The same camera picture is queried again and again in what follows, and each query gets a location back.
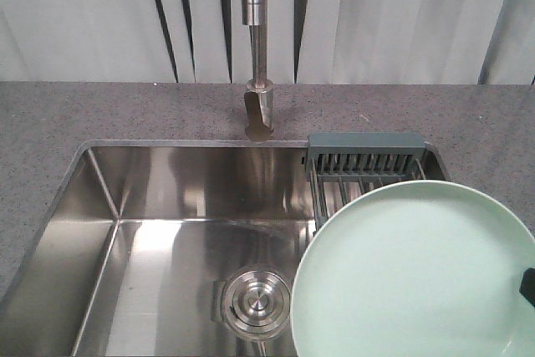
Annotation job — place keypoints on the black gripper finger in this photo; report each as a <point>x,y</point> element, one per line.
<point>527,286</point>

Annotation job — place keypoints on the light green round plate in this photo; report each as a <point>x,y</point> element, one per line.
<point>420,268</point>

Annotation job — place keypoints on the round steel sink drain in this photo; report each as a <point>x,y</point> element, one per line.
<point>253,303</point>

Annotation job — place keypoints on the stainless steel faucet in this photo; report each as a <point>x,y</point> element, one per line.
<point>258,97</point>

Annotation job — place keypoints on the white pleated curtain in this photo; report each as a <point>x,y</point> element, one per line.
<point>309,41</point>

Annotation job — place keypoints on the stainless steel sink basin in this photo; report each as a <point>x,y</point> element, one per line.
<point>137,235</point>

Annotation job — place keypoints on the teal wire dish rack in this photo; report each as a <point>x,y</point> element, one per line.
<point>342,167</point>

